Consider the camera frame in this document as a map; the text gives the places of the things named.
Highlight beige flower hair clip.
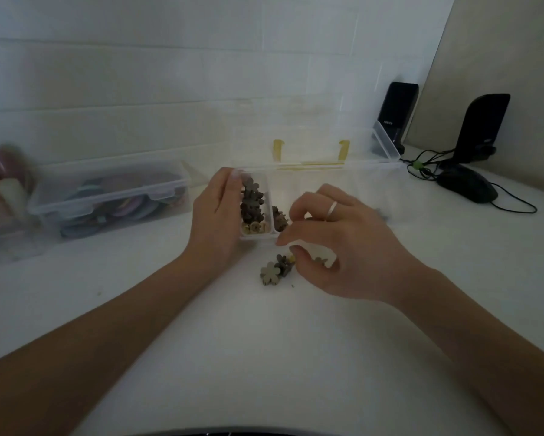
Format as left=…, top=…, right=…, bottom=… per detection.
left=260, top=262, right=282, bottom=287

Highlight person's left hand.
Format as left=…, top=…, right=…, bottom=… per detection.
left=184, top=167, right=247, bottom=269

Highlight black mouse cable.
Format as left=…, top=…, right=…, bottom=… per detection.
left=490, top=180, right=539, bottom=215

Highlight person's right hand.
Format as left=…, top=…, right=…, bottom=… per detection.
left=276, top=183, right=432, bottom=309

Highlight dark brown flower hair clip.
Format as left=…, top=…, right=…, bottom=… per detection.
left=275, top=253, right=297, bottom=277

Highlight person's right forearm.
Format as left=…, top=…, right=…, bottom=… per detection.
left=388, top=267, right=544, bottom=436

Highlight person's left forearm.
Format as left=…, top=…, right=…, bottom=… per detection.
left=0, top=250, right=209, bottom=436

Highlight black computer mouse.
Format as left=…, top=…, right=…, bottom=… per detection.
left=436, top=163, right=499, bottom=204

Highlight wide black speaker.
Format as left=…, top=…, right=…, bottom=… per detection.
left=453, top=93, right=511, bottom=166

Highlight slim black speaker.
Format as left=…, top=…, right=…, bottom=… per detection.
left=373, top=82, right=420, bottom=156

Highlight pink and white hair accessories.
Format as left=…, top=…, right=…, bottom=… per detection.
left=0, top=144, right=39, bottom=268

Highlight black speaker cable bundle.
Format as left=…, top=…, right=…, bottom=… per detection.
left=401, top=149, right=457, bottom=181

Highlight clear lidded plastic container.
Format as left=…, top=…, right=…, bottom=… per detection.
left=27, top=159, right=192, bottom=241

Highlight small pile of flower clips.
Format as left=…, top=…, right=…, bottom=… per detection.
left=272, top=206, right=291, bottom=233

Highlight pile of brown flower clips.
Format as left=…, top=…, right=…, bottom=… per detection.
left=240, top=177, right=269, bottom=235

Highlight clear compartment organizer box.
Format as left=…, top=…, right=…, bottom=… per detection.
left=227, top=100, right=407, bottom=244

